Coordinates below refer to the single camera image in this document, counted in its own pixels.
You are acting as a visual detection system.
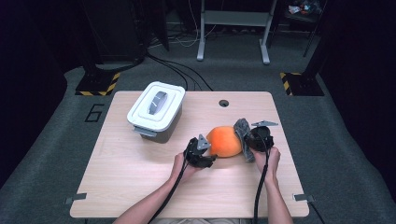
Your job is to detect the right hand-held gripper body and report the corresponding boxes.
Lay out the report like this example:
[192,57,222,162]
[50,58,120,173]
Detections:
[248,119,279,154]

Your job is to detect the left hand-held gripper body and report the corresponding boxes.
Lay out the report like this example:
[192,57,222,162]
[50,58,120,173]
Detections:
[183,133,212,169]

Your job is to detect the grey towel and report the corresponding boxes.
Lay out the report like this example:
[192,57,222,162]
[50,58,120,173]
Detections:
[233,118,256,163]

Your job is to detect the orange plush toy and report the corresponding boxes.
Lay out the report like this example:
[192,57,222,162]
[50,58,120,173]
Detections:
[205,125,243,159]

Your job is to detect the white lidded storage box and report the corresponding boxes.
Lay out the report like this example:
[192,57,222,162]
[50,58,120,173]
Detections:
[126,80,187,144]

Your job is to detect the person's left hand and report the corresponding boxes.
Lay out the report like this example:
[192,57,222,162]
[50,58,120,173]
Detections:
[170,151,201,185]

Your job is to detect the person's right hand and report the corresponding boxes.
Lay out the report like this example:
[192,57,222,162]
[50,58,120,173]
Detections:
[252,147,281,187]

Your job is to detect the black yellow striped stand base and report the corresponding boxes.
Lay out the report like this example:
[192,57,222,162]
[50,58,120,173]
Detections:
[279,72,325,97]
[75,71,121,97]

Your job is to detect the grey table clamp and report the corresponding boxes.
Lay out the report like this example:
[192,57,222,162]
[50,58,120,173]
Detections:
[64,192,88,205]
[293,193,316,203]

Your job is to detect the colourful clutter on shelf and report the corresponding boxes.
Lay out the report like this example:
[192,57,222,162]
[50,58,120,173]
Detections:
[288,0,323,17]

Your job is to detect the black cabinet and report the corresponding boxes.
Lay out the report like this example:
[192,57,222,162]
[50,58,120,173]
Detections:
[82,0,148,63]

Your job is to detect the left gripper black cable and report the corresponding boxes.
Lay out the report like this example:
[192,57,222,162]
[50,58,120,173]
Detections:
[148,148,191,224]

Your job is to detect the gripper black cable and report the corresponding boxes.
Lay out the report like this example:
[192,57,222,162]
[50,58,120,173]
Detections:
[148,148,191,224]
[251,133,271,224]

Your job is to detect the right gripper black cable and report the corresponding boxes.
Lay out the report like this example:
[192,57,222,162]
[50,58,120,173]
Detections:
[251,133,271,224]

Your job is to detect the black floor cables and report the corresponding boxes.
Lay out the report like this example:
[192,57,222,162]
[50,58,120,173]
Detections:
[146,52,214,91]

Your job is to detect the thin black table cable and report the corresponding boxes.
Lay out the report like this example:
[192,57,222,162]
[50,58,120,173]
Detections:
[308,201,327,224]

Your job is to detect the white floor cables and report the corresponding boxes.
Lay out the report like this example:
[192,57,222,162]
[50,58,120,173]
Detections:
[148,0,219,49]

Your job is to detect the white metal desk frame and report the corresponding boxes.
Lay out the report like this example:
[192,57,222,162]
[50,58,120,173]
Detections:
[196,0,278,65]

